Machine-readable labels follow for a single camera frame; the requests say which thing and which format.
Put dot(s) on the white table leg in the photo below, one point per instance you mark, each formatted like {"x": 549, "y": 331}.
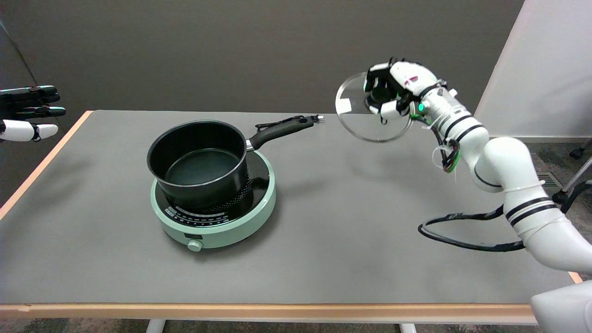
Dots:
{"x": 155, "y": 326}
{"x": 408, "y": 329}

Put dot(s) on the mint green induction cooker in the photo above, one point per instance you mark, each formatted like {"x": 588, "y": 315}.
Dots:
{"x": 222, "y": 231}

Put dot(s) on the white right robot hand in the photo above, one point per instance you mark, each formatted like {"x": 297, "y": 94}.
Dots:
{"x": 409, "y": 76}

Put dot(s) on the glass pot lid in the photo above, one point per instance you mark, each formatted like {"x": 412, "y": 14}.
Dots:
{"x": 354, "y": 113}

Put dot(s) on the black chair caster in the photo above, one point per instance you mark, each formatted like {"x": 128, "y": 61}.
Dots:
{"x": 576, "y": 152}

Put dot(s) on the green and black wrist wiring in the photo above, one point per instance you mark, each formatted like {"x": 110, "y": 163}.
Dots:
{"x": 449, "y": 159}

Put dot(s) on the floor air vent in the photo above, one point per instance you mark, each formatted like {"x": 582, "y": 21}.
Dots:
{"x": 550, "y": 179}

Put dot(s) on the grey chair leg with caster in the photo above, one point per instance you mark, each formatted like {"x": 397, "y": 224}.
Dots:
{"x": 578, "y": 178}

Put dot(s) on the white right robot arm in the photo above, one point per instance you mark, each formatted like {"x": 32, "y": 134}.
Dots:
{"x": 504, "y": 162}

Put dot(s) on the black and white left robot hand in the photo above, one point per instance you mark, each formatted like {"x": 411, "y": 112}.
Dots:
{"x": 23, "y": 130}

